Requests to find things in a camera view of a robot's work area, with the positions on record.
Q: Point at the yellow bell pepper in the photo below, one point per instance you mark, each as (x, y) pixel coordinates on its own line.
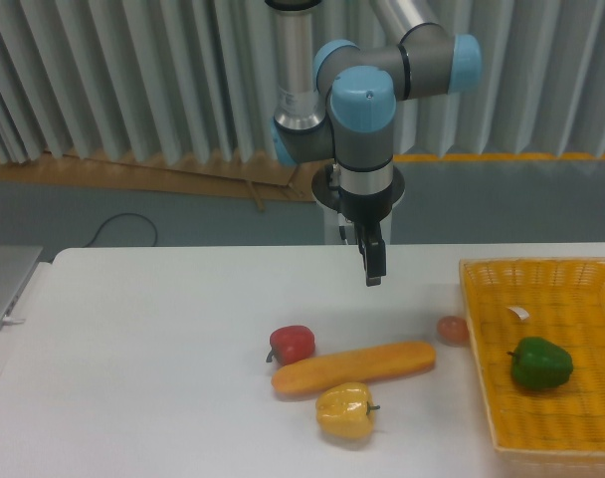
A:
(346, 411)

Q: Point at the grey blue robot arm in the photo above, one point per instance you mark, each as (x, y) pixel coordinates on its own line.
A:
(340, 104)

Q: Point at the yellow wicker basket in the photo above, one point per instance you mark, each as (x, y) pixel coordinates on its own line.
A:
(537, 329)

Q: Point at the brown cardboard sheet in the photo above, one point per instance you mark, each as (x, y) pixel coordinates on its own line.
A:
(260, 179)

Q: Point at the green bell pepper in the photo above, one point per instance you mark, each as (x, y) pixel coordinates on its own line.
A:
(538, 364)

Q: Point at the grey pleated curtain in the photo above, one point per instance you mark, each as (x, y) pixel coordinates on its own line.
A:
(198, 78)

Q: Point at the red bell pepper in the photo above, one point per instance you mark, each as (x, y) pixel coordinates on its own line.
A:
(291, 344)

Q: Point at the orange bread loaf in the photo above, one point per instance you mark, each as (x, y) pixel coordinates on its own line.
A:
(376, 363)

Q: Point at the brown egg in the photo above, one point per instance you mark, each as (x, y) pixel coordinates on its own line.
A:
(453, 330)

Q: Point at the white paper tag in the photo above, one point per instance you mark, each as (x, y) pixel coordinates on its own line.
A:
(519, 312)

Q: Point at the silver laptop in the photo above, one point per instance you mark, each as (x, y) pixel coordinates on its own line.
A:
(17, 265)

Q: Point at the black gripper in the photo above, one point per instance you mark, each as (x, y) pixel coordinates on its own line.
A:
(368, 211)

